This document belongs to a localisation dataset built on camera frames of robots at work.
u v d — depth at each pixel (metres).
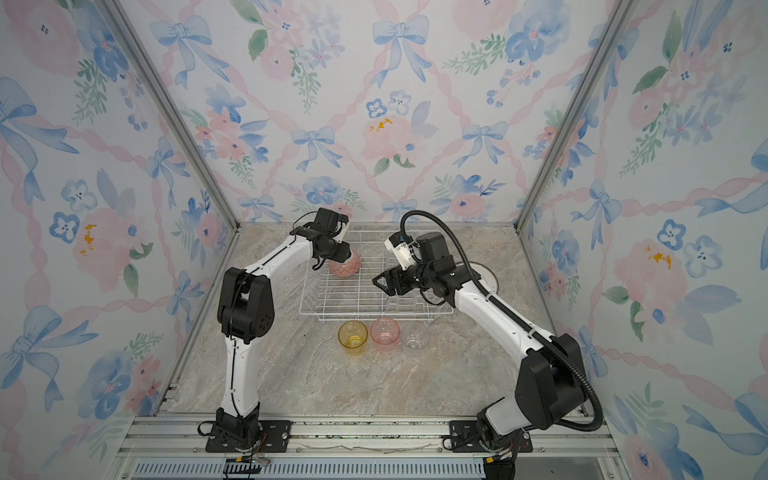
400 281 0.70
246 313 0.57
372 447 0.73
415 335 0.89
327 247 0.80
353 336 0.90
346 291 1.01
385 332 0.90
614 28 0.71
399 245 0.71
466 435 0.74
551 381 0.42
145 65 0.77
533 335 0.45
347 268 1.00
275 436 0.74
